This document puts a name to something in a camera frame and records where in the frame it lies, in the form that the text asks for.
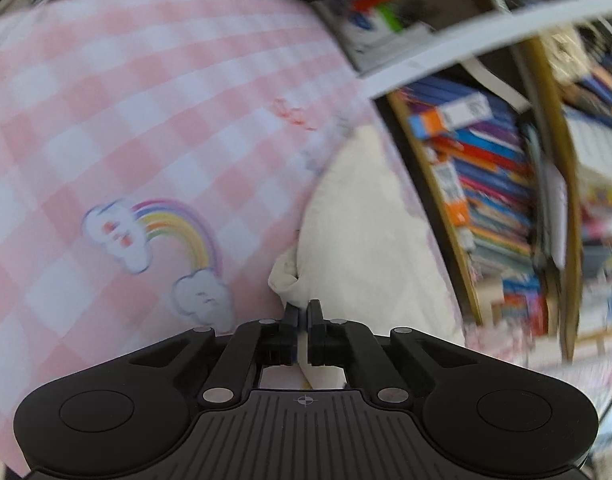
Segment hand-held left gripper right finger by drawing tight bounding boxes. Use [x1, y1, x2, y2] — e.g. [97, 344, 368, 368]
[308, 299, 525, 407]

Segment row of colourful books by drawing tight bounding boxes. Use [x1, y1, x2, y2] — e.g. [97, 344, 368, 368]
[400, 74, 552, 342]

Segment white box of markers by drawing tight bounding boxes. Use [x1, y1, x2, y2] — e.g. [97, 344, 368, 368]
[310, 0, 437, 72]

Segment wooden white bookshelf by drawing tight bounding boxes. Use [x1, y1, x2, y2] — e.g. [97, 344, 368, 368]
[356, 0, 612, 362]

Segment orange white carton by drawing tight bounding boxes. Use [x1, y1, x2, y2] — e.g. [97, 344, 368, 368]
[432, 159, 472, 229]

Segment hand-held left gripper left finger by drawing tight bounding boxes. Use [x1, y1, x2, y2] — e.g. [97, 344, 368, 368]
[85, 301, 300, 408]

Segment cream t-shirt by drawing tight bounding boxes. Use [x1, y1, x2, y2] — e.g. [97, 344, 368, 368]
[266, 124, 467, 392]

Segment tall white orange box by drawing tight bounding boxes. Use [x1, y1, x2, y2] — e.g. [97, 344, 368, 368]
[407, 94, 492, 142]

